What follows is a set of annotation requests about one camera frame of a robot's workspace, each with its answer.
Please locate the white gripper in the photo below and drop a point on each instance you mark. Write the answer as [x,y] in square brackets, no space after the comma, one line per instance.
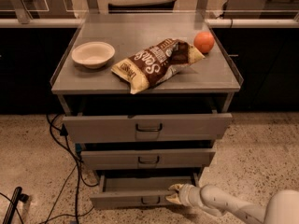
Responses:
[186,195]

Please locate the grey top drawer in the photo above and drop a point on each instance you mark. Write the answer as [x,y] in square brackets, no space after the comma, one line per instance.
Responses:
[146,128]

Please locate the dark chair back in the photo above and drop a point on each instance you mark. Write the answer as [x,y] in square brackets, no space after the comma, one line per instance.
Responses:
[153,7]

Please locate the white horizontal rail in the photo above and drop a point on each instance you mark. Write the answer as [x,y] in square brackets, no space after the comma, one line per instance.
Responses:
[213,23]

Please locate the brown yellow chip bag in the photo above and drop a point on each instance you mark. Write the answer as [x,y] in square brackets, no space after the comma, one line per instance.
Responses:
[156,64]

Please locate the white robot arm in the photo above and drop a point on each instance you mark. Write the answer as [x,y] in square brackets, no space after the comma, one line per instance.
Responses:
[282,208]

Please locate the grey drawer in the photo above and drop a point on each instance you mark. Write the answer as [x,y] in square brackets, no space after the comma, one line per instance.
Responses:
[148,159]
[146,128]
[139,189]

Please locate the grey metal post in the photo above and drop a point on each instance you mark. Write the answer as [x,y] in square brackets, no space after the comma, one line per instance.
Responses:
[22,14]

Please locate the grey bottom drawer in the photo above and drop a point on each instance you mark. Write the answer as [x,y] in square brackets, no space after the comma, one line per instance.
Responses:
[139,189]

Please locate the orange fruit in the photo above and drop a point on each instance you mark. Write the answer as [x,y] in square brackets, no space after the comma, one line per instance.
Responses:
[204,42]

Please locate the white paper bowl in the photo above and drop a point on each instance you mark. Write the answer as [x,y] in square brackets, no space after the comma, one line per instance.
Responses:
[93,55]

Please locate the grey middle drawer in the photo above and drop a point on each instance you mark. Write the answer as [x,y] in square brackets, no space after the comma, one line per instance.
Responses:
[148,159]

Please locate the black stand leg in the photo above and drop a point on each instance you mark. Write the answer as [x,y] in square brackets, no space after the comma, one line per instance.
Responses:
[17,196]

